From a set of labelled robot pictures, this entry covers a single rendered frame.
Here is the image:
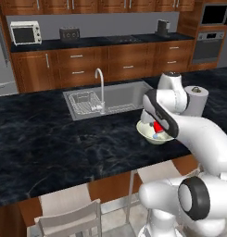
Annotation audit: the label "grey fridge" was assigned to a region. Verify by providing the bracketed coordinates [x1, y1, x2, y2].
[0, 2, 19, 98]

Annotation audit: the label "white paper towel roll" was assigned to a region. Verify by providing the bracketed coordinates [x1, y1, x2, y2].
[183, 85, 209, 118]

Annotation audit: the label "black microwave oven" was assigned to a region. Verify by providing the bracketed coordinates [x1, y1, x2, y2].
[199, 3, 227, 27]

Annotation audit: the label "grey coffee machine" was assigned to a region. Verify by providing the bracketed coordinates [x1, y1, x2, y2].
[157, 19, 171, 38]

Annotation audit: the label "grey steel sink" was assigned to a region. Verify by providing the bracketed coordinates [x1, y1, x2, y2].
[62, 81, 154, 122]

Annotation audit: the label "wooden base cupboards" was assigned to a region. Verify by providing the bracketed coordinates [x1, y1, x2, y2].
[10, 39, 195, 94]

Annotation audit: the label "wire sink rack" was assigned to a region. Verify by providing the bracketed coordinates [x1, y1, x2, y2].
[68, 91, 103, 116]

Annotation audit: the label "wooden wall cupboards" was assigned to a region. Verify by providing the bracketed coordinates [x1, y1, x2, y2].
[0, 0, 196, 17]

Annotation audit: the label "red soda can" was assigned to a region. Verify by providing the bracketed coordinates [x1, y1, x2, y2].
[152, 120, 165, 134]

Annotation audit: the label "cream bowl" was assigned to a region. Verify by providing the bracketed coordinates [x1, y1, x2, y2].
[135, 119, 175, 146]

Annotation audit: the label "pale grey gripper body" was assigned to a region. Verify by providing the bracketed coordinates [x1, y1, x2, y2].
[140, 109, 155, 126]

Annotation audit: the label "grey fridge door handle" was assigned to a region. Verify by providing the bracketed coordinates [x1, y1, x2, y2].
[0, 8, 10, 68]

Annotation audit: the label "silver curved tap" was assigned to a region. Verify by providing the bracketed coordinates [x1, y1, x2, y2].
[91, 68, 107, 116]

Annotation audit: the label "pale grey stool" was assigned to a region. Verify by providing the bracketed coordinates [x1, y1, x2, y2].
[33, 183, 103, 237]

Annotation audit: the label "dark grey toaster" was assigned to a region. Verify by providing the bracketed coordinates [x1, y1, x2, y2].
[58, 26, 81, 42]

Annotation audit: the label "white toaster oven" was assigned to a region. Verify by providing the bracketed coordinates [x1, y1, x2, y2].
[9, 20, 44, 46]

